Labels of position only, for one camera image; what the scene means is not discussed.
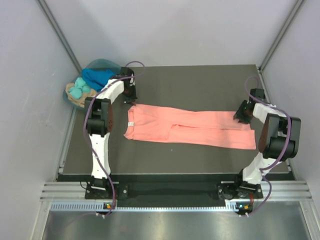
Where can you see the blue t shirt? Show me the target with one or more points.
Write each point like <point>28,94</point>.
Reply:
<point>97,79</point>

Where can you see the right aluminium frame post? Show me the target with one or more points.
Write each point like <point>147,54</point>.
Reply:
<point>281,34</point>

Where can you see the light turquoise t shirt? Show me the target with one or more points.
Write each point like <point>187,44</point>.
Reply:
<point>79,88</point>

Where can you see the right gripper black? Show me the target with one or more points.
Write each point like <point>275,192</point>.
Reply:
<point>239,115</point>

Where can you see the teal laundry basket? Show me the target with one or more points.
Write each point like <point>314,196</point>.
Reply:
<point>97,65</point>

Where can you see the pink t shirt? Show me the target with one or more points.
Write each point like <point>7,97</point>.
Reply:
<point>171,125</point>

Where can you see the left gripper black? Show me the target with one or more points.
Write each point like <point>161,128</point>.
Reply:
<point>131,100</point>

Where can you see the beige t shirt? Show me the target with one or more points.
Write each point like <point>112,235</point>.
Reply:
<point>81,102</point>

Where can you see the left aluminium frame post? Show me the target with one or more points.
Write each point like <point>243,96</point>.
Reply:
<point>59,33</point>

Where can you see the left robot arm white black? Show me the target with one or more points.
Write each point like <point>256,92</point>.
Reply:
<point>97,126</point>

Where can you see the aluminium rail front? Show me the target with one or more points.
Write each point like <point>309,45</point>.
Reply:
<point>72,191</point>

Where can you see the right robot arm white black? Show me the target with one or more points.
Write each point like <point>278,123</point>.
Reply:
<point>279,141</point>

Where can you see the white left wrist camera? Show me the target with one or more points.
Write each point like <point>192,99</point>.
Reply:
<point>132,80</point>

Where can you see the aluminium frame post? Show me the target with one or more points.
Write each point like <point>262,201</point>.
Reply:
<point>281,34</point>
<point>59,33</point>

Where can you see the grey slotted cable duct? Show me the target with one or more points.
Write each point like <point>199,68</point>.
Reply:
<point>100,206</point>

